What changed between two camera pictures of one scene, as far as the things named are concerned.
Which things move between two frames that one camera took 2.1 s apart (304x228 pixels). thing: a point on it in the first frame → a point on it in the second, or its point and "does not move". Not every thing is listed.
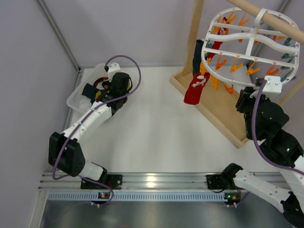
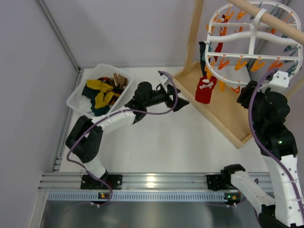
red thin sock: [216, 44] → [218, 49]
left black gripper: [104, 92] → [170, 97]
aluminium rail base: [139, 188] does not move
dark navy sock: [197, 56] → [203, 45]
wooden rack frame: [220, 106] does not move
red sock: [195, 89] → [204, 88]
